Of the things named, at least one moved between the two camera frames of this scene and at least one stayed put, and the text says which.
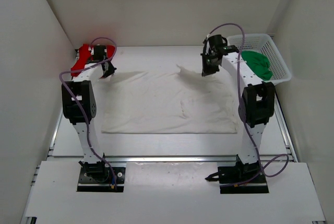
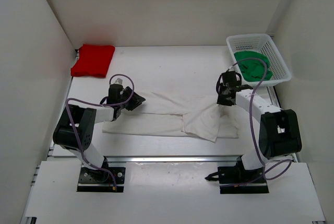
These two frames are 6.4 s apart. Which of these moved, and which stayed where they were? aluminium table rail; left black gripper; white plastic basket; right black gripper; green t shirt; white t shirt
Moved: right black gripper; left black gripper; white t shirt
Stayed: aluminium table rail; green t shirt; white plastic basket
